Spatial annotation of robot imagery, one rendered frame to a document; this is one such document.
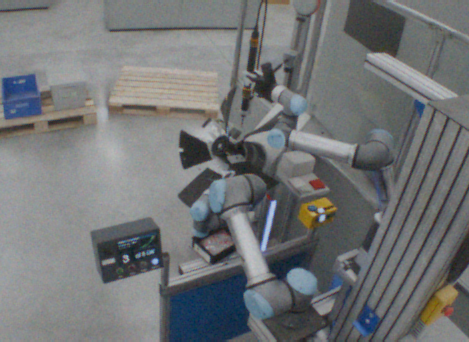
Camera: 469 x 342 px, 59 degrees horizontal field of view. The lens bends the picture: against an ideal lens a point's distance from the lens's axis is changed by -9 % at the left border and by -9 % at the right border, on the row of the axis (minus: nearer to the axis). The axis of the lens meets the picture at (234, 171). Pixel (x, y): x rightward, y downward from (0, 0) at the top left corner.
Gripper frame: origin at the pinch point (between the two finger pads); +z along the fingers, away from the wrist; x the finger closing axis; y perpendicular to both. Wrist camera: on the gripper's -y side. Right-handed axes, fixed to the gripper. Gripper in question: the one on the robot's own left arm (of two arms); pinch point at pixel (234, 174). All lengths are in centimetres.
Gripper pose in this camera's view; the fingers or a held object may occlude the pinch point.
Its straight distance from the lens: 222.2
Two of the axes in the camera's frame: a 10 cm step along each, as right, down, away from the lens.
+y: -9.1, -2.4, 3.3
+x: -0.2, 8.4, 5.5
